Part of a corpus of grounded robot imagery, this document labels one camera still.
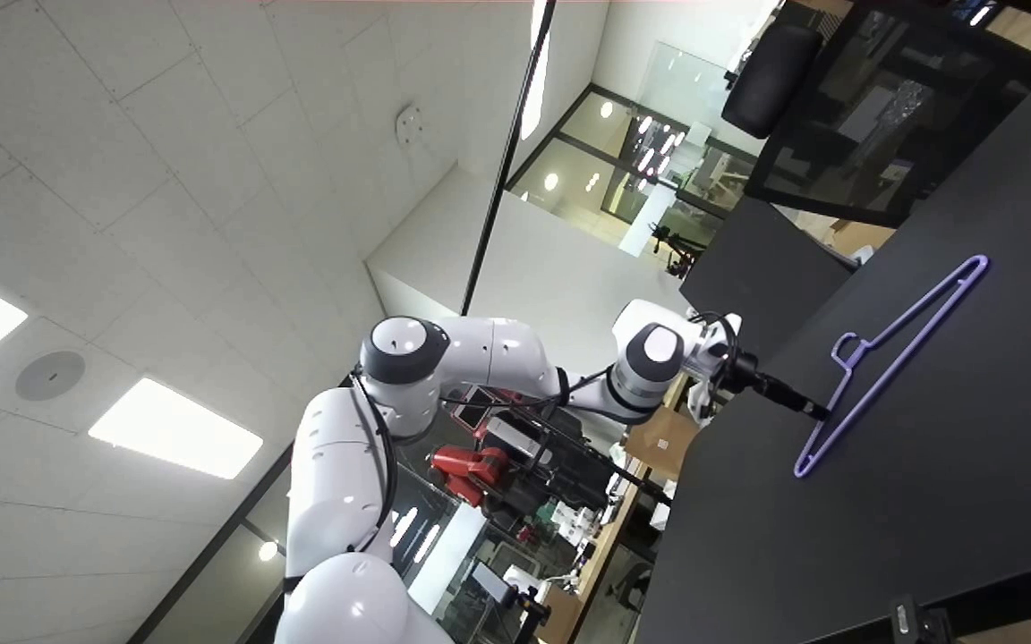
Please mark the blue plastic clothes hanger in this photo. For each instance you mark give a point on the blue plastic clothes hanger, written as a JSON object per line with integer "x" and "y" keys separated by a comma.
{"x": 897, "y": 342}

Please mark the round ceiling speaker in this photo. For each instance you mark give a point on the round ceiling speaker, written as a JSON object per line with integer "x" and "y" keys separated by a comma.
{"x": 51, "y": 374}

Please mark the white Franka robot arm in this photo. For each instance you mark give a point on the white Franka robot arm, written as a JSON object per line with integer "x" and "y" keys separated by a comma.
{"x": 337, "y": 477}

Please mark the narrow ceiling light strip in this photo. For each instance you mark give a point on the narrow ceiling light strip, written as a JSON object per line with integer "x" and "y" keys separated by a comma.
{"x": 534, "y": 73}

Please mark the red machine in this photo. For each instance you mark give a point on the red machine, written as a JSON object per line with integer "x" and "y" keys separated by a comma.
{"x": 466, "y": 469}

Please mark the black rack upright pole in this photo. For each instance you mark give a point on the black rack upright pole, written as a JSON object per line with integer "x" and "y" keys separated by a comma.
{"x": 511, "y": 154}

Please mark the large dark framed panel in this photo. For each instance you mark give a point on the large dark framed panel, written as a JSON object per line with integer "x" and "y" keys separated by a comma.
{"x": 897, "y": 110}

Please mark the black mesh office chair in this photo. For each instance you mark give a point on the black mesh office chair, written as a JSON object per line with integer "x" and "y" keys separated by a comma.
{"x": 771, "y": 77}

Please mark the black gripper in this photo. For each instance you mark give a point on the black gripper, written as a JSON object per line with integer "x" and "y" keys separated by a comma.
{"x": 730, "y": 364}

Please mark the black standing board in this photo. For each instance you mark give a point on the black standing board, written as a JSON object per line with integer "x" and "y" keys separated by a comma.
{"x": 759, "y": 279}

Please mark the black table clamp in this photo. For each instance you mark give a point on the black table clamp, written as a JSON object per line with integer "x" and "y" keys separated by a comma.
{"x": 915, "y": 624}

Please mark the wooden workbench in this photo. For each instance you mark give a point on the wooden workbench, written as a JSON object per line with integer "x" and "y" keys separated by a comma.
{"x": 661, "y": 440}

